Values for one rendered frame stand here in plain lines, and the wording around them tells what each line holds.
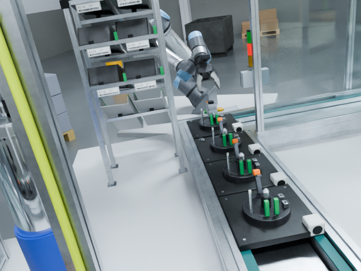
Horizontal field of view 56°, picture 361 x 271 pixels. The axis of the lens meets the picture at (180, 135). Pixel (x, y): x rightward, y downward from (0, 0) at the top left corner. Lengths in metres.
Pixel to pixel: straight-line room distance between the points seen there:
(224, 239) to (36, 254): 0.49
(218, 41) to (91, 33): 6.86
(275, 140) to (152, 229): 0.74
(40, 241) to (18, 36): 0.56
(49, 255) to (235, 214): 0.53
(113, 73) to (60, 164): 0.95
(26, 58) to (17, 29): 0.03
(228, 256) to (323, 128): 0.97
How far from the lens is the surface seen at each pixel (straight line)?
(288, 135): 1.66
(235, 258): 0.94
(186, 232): 1.19
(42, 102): 0.48
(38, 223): 0.88
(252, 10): 1.47
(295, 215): 1.06
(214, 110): 1.65
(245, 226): 1.02
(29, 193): 0.84
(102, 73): 1.44
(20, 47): 0.47
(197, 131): 1.65
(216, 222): 1.05
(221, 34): 8.14
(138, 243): 1.19
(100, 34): 1.41
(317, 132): 1.72
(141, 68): 1.43
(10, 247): 1.41
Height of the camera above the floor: 1.61
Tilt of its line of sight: 23 degrees down
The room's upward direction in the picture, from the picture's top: 9 degrees counter-clockwise
